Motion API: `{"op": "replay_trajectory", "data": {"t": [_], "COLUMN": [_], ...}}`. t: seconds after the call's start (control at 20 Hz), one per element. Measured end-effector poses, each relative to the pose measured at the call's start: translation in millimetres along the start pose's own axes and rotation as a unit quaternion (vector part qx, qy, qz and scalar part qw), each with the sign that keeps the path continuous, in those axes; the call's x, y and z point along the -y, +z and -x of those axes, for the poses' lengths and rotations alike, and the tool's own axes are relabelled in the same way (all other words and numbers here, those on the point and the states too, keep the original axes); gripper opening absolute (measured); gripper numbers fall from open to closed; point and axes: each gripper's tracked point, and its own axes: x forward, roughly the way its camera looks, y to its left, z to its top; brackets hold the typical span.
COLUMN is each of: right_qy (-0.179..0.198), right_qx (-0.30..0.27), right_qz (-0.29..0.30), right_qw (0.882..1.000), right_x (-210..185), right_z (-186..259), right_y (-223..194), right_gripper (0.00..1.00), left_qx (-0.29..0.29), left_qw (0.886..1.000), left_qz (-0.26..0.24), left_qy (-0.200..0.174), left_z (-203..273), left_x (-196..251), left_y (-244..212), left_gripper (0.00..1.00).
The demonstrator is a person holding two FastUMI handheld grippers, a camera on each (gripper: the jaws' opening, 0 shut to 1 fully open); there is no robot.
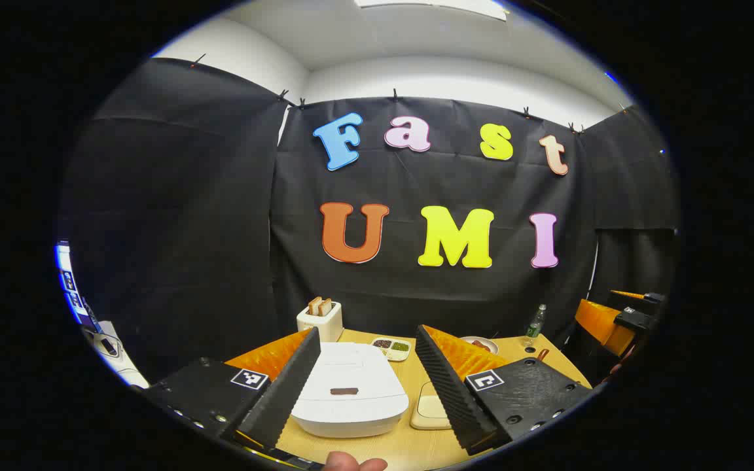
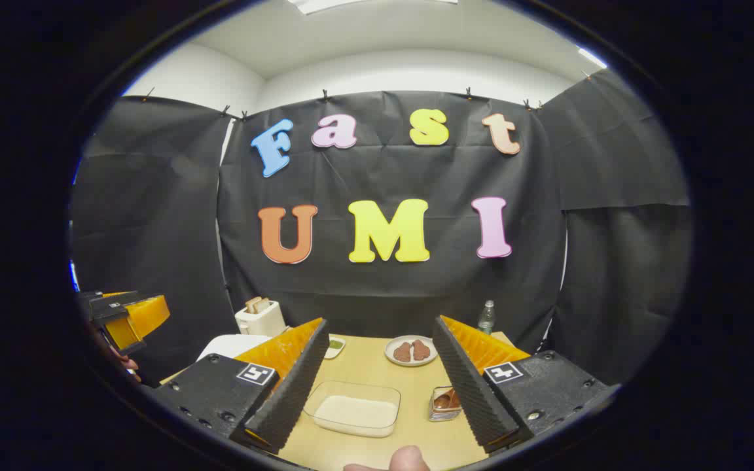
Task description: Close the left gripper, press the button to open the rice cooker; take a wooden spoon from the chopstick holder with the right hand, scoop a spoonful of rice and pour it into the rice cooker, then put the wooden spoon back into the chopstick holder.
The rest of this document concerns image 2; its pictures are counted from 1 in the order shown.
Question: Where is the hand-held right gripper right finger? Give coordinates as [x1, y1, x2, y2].
[432, 315, 613, 455]

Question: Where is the white toaster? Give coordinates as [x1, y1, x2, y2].
[235, 298, 287, 338]

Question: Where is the ceiling light panel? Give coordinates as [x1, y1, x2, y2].
[285, 0, 459, 15]

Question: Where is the clear wire chopstick holder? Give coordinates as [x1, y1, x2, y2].
[429, 386, 464, 423]

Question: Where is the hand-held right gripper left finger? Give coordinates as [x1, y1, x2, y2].
[154, 318, 331, 455]

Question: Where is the white round plate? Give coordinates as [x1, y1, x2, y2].
[384, 335, 439, 367]

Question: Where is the clear dish of rice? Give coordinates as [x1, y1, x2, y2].
[303, 381, 402, 438]

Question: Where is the white rice cooker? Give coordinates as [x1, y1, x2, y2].
[197, 334, 273, 362]

